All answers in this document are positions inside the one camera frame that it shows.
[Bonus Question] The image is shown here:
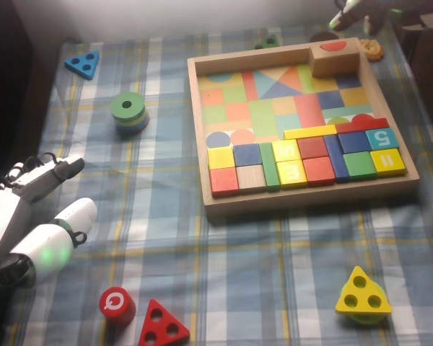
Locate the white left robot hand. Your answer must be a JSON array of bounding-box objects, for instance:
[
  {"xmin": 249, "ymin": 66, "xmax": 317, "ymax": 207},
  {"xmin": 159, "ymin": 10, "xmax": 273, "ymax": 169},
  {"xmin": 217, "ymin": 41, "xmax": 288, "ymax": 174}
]
[{"xmin": 0, "ymin": 153, "xmax": 99, "ymax": 290}]

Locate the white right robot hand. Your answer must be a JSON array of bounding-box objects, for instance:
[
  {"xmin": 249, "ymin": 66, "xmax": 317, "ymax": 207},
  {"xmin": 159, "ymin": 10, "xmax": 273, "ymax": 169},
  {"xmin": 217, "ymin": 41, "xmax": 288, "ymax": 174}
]
[{"xmin": 328, "ymin": 0, "xmax": 401, "ymax": 37}]

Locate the natural wooden arch block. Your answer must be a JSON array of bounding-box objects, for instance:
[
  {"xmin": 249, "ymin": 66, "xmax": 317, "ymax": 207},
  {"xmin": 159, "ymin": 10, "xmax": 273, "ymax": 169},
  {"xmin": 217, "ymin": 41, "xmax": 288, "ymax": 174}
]
[{"xmin": 308, "ymin": 38, "xmax": 362, "ymax": 78}]

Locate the plain red cylinder block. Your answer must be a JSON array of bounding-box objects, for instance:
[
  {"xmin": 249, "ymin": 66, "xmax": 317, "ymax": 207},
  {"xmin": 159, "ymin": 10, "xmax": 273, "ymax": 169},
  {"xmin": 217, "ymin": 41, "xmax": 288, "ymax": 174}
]
[{"xmin": 319, "ymin": 40, "xmax": 347, "ymax": 52}]

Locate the green triangle piece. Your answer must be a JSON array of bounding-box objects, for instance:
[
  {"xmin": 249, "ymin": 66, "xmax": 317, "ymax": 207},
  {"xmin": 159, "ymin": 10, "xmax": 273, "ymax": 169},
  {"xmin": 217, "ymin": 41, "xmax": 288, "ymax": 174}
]
[{"xmin": 254, "ymin": 35, "xmax": 281, "ymax": 50}]

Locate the red triangle with holes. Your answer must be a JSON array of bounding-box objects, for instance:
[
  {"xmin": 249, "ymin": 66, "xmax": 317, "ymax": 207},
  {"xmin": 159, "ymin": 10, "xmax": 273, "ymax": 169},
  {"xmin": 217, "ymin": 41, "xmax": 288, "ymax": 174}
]
[{"xmin": 138, "ymin": 298, "xmax": 191, "ymax": 346}]

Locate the blue triangle with holes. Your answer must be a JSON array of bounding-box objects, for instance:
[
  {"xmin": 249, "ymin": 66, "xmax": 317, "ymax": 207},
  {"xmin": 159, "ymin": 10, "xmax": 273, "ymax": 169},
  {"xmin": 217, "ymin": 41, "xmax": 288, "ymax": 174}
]
[{"xmin": 64, "ymin": 50, "xmax": 100, "ymax": 81}]

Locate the yellow triangle with holes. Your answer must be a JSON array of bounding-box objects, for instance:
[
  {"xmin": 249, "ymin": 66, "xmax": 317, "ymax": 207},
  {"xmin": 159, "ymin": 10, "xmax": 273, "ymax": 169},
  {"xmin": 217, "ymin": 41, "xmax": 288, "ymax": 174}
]
[{"xmin": 334, "ymin": 265, "xmax": 393, "ymax": 315}]

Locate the tan cookie-shaped toy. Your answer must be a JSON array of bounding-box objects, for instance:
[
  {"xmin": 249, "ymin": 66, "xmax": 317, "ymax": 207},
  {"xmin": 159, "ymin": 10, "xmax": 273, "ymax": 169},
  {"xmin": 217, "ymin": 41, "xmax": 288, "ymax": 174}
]
[{"xmin": 358, "ymin": 38, "xmax": 385, "ymax": 62}]

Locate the brown round disc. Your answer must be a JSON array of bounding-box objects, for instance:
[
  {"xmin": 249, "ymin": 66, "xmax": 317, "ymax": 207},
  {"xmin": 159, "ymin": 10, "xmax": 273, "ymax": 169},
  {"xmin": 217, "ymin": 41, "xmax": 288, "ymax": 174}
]
[{"xmin": 309, "ymin": 31, "xmax": 341, "ymax": 43}]

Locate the red cylinder with white print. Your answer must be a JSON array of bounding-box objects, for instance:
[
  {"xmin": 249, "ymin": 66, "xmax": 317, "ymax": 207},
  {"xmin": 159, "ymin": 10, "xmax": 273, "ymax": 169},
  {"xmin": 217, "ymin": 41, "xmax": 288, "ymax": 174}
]
[{"xmin": 99, "ymin": 286, "xmax": 137, "ymax": 324}]

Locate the blue plaid tablecloth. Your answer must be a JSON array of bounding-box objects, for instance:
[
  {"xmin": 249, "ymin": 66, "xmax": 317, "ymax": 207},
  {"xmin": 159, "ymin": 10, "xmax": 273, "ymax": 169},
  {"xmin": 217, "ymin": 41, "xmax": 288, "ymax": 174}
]
[{"xmin": 1, "ymin": 21, "xmax": 433, "ymax": 346}]

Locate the wooden tray with coloured pattern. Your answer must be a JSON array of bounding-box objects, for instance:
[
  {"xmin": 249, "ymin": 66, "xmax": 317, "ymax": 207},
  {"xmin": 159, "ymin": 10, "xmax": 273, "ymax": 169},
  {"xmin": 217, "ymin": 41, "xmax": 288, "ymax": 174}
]
[{"xmin": 186, "ymin": 37, "xmax": 421, "ymax": 217}]

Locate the blue ring disc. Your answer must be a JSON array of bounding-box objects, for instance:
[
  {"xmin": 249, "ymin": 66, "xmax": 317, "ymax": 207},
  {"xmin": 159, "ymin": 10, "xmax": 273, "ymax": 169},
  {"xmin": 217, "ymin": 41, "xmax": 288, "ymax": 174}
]
[{"xmin": 115, "ymin": 117, "xmax": 151, "ymax": 133}]

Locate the yellow ring disc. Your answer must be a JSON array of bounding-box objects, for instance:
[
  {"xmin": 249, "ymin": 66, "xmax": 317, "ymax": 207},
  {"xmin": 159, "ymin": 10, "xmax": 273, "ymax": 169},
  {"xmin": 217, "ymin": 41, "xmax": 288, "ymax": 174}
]
[{"xmin": 113, "ymin": 111, "xmax": 149, "ymax": 128}]

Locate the light green ring disc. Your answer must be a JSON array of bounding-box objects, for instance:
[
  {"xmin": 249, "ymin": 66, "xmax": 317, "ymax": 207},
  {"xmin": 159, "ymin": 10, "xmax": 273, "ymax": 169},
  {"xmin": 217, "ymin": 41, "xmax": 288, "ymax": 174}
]
[{"xmin": 349, "ymin": 284, "xmax": 386, "ymax": 324}]

